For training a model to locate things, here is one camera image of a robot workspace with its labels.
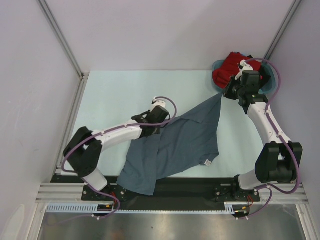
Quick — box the grey-blue t shirt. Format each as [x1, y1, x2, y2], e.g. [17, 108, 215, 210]
[117, 93, 222, 196]

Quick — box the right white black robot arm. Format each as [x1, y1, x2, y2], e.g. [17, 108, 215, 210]
[223, 69, 303, 201]

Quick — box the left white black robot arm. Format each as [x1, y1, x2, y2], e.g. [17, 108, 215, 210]
[63, 104, 170, 200]

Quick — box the black t shirt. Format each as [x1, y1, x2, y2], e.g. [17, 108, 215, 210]
[248, 60, 271, 88]

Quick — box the red t shirt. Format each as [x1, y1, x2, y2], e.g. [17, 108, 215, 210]
[212, 52, 253, 89]

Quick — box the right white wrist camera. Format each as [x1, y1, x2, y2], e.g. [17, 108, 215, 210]
[236, 59, 254, 78]

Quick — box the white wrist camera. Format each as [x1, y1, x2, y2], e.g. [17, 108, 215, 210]
[149, 97, 166, 112]
[236, 59, 254, 78]

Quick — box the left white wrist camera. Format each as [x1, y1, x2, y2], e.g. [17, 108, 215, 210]
[149, 97, 166, 112]

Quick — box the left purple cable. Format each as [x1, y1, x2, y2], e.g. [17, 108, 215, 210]
[60, 96, 178, 173]

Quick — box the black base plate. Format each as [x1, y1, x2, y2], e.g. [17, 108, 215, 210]
[51, 174, 292, 211]

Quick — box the right aluminium frame post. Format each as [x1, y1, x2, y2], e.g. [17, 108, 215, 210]
[264, 0, 303, 60]

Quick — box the aluminium frame post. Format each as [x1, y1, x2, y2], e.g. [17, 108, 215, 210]
[36, 0, 84, 79]
[264, 0, 303, 60]

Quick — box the aluminium front rail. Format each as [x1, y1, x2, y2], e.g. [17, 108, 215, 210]
[35, 183, 309, 205]

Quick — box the grey slotted cable duct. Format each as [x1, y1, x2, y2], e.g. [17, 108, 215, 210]
[46, 203, 249, 215]

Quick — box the left aluminium frame post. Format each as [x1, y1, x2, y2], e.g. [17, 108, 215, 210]
[36, 0, 84, 79]

